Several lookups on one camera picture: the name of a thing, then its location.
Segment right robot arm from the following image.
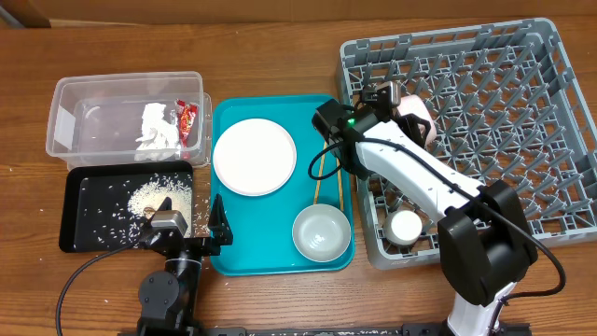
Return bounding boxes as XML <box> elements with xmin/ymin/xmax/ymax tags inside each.
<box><xmin>312</xmin><ymin>99</ymin><xmax>537</xmax><ymax>335</ymax></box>

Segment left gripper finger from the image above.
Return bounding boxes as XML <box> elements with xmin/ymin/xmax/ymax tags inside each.
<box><xmin>208</xmin><ymin>194</ymin><xmax>233</xmax><ymax>245</ymax></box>
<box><xmin>141</xmin><ymin>197</ymin><xmax>172</xmax><ymax>232</ymax></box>

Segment red snack wrapper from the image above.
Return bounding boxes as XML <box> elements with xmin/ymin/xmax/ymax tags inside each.
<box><xmin>175</xmin><ymin>100</ymin><xmax>199</xmax><ymax>147</ymax></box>

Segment left wooden chopstick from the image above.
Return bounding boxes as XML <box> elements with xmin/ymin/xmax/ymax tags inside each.
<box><xmin>312</xmin><ymin>141</ymin><xmax>328</xmax><ymax>206</ymax></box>

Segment small pink plate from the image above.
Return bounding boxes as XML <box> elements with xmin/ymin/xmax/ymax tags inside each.
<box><xmin>397</xmin><ymin>95</ymin><xmax>437</xmax><ymax>147</ymax></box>

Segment wooden chopstick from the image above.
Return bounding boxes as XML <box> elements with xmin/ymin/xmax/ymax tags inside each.
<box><xmin>336</xmin><ymin>159</ymin><xmax>344</xmax><ymax>212</ymax></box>
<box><xmin>312</xmin><ymin>141</ymin><xmax>328</xmax><ymax>206</ymax></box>

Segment teal plastic serving tray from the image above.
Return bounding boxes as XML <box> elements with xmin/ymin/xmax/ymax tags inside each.
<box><xmin>211</xmin><ymin>93</ymin><xmax>355</xmax><ymax>276</ymax></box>

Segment white paper cup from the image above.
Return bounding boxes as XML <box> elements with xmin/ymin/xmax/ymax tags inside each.
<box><xmin>383</xmin><ymin>210</ymin><xmax>423</xmax><ymax>246</ymax></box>

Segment white napkin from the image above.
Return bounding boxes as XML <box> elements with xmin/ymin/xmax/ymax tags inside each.
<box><xmin>134</xmin><ymin>103</ymin><xmax>181</xmax><ymax>161</ymax></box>

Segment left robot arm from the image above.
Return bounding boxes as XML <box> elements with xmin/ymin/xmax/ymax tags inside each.
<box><xmin>136</xmin><ymin>195</ymin><xmax>233</xmax><ymax>335</ymax></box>

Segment clear plastic bin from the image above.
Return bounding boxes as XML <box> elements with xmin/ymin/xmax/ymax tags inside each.
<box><xmin>46</xmin><ymin>71</ymin><xmax>212</xmax><ymax>168</ymax></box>

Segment grey plastic dish rack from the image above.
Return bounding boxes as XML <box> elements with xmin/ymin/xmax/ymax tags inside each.
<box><xmin>337</xmin><ymin>18</ymin><xmax>596</xmax><ymax>246</ymax></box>

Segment grey bowl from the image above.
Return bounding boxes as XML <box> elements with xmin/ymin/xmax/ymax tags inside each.
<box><xmin>292</xmin><ymin>203</ymin><xmax>353</xmax><ymax>263</ymax></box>

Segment rice and food scraps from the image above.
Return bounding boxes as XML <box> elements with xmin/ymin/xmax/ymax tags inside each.
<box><xmin>127</xmin><ymin>173</ymin><xmax>193</xmax><ymax>238</ymax></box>

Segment large white plate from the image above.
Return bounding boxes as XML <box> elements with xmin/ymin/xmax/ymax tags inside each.
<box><xmin>212</xmin><ymin>119</ymin><xmax>298</xmax><ymax>197</ymax></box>

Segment right wooden chopstick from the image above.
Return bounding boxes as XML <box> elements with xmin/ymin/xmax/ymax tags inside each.
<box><xmin>336</xmin><ymin>159</ymin><xmax>344</xmax><ymax>212</ymax></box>

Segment black plastic tray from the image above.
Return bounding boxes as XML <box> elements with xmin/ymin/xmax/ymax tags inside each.
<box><xmin>59</xmin><ymin>161</ymin><xmax>193</xmax><ymax>253</ymax></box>

